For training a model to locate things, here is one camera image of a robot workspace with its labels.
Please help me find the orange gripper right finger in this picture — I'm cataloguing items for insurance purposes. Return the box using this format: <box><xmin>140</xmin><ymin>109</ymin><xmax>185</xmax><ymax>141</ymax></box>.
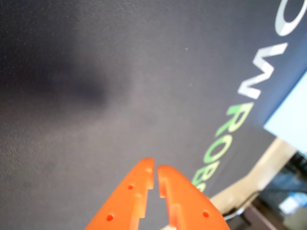
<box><xmin>157</xmin><ymin>164</ymin><xmax>231</xmax><ymax>230</ymax></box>

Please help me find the dark mat with WOWROBO print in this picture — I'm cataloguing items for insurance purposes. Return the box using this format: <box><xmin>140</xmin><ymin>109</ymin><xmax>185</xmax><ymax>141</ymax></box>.
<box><xmin>0</xmin><ymin>0</ymin><xmax>307</xmax><ymax>230</ymax></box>

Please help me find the grey cable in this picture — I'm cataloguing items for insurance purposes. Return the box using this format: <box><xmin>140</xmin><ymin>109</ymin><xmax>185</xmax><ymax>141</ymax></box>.
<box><xmin>223</xmin><ymin>189</ymin><xmax>264</xmax><ymax>219</ymax></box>

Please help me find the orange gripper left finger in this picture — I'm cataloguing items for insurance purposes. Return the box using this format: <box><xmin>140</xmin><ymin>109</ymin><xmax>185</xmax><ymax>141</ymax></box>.
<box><xmin>83</xmin><ymin>157</ymin><xmax>155</xmax><ymax>230</ymax></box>

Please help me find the white cardboard box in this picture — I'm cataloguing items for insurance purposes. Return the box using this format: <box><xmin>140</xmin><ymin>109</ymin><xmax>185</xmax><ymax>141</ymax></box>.
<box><xmin>263</xmin><ymin>70</ymin><xmax>307</xmax><ymax>154</ymax></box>

